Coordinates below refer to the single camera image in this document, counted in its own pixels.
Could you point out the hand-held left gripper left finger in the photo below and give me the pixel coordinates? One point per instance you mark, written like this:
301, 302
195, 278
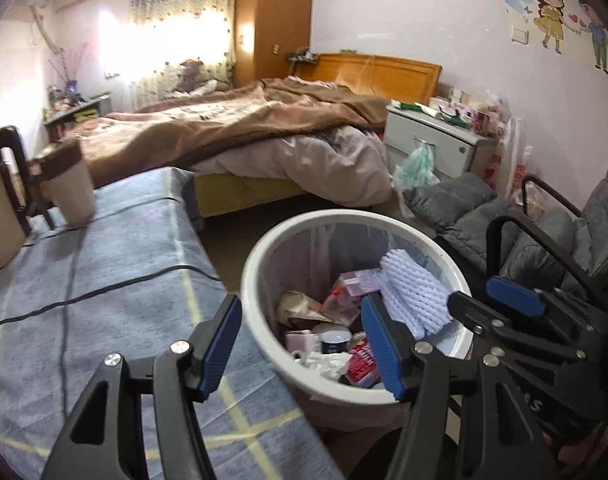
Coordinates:
218, 345

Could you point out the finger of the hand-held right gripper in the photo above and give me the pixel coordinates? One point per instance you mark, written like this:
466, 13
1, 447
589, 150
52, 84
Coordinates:
476, 317
514, 295

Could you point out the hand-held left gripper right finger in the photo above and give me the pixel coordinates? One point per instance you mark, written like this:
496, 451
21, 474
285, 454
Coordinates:
379, 345

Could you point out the red drink can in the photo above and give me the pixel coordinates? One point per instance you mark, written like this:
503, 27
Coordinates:
364, 360

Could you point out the white printed paper cup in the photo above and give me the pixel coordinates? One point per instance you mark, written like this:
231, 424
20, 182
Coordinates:
334, 342

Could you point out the white tissue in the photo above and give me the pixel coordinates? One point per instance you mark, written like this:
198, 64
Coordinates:
301, 310
329, 365

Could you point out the pink and red carton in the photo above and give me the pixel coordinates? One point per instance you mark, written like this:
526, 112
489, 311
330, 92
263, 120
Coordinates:
341, 305

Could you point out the purple drink carton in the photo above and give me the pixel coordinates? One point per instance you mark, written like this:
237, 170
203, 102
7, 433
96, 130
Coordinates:
361, 282

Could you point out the white foam net sleeve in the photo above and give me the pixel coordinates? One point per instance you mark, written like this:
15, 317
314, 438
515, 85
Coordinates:
414, 290

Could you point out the clear plastic jelly cup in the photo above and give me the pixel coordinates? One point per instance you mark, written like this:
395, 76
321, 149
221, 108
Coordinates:
301, 344

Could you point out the white round waste bin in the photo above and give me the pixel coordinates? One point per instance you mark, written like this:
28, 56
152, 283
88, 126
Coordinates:
264, 270

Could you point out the grey padded jacket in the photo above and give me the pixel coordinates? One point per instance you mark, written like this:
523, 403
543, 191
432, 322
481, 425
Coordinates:
464, 210

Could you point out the translucent bin liner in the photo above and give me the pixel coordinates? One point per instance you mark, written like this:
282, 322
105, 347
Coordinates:
304, 255

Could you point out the white red printed plastic bags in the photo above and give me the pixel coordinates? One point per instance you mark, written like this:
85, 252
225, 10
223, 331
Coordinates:
511, 160

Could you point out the green plastic bag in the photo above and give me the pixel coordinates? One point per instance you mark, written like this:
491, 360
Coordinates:
416, 175

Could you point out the white nightstand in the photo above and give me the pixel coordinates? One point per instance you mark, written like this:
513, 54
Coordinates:
434, 135

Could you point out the pink quilt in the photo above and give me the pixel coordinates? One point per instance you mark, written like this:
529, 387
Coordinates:
324, 165

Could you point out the pile of nightstand clutter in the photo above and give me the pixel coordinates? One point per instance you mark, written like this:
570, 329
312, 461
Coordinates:
464, 110

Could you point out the grey and white mug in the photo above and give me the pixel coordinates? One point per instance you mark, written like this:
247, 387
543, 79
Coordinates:
71, 190

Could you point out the wooden bed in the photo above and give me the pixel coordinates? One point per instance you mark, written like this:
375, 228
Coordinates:
384, 75

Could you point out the white electric kettle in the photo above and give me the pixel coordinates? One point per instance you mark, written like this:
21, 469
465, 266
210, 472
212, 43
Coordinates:
1, 210

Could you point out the cluttered desk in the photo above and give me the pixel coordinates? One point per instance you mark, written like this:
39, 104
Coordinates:
76, 115

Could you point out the brown teddy bear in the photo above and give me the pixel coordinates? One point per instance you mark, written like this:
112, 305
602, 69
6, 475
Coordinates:
189, 75

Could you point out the vase with purple branches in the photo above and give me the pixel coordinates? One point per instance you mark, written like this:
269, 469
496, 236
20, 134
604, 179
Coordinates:
71, 72

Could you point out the wooden wardrobe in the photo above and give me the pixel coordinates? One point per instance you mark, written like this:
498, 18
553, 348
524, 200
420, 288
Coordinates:
274, 20

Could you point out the patterned window curtain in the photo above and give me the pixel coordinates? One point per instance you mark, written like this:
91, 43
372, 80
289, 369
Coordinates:
183, 10

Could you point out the air conditioner pipe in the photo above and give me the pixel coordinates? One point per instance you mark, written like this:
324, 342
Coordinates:
46, 30

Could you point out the black metal chair frame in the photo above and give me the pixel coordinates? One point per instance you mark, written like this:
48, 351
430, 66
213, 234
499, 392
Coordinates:
534, 230

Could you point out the cartoon wall sticker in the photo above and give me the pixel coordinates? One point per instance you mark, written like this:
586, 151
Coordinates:
554, 10

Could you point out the small bedside wall shelf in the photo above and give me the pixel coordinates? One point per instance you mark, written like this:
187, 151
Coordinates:
301, 57

